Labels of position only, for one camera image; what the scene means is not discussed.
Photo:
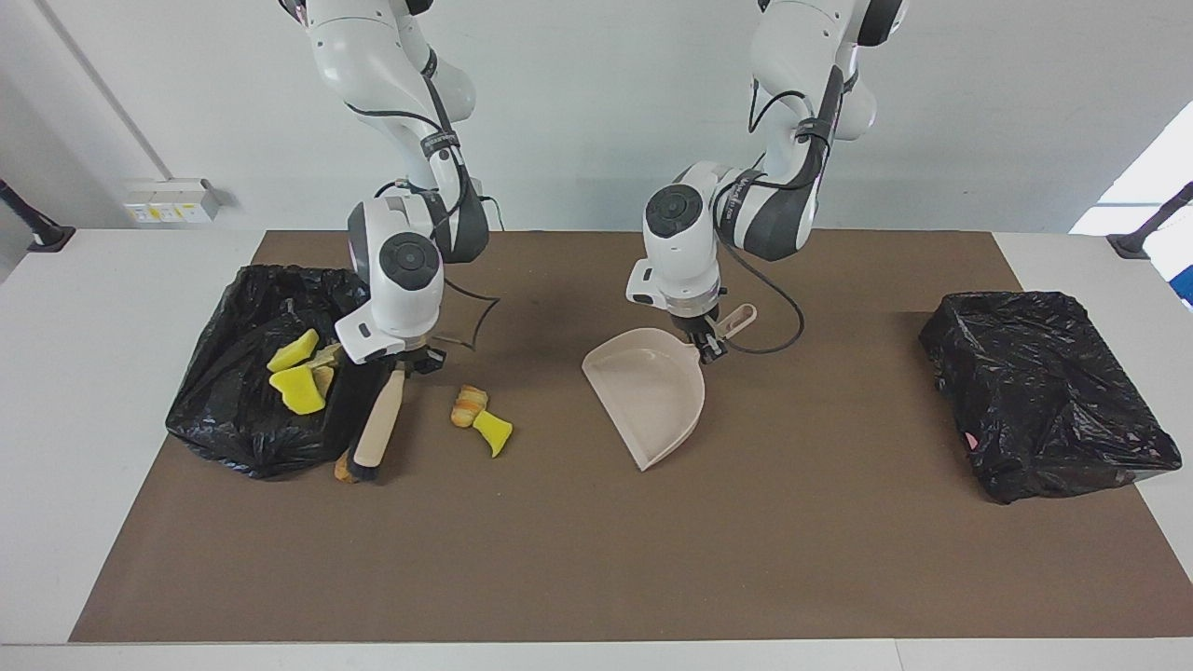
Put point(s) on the brown table mat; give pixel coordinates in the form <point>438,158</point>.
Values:
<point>596,578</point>

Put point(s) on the blue object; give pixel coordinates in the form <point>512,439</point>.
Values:
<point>1186,284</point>

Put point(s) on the brown bread roll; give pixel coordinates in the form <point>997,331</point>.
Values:
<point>343,471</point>

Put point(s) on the black clamp stand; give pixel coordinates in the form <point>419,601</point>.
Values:
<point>1132,247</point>
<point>47,238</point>

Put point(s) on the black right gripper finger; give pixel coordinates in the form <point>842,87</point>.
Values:
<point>436,362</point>

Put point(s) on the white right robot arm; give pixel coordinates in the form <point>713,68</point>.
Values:
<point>401,308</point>

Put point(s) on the beige plastic dustpan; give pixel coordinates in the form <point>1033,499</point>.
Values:
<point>652,401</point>

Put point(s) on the striped croissant bread piece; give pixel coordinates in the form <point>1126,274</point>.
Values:
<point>468,407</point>

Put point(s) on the small yellow sponge piece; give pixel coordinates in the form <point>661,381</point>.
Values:
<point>492,431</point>

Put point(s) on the black bag lined bin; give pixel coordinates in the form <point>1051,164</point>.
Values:
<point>1035,391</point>
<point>224,419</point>

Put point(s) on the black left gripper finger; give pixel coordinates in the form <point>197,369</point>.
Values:
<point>713,347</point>

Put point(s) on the beige stone chunk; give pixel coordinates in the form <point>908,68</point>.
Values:
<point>328,354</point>

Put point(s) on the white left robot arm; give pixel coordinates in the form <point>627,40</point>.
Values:
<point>680,270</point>

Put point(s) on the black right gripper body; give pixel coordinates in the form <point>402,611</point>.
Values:
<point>410,357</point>

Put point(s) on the pale crusty bread piece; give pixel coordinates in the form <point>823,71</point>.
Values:
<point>323,380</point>

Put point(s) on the blocky yellow sponge piece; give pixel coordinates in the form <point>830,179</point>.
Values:
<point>294,351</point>

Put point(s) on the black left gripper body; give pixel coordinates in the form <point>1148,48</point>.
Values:
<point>697,324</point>

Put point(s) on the white wall socket box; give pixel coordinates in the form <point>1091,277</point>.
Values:
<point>172,200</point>

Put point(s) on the notched yellow sponge piece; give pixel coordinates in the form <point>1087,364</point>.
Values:
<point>298,391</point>

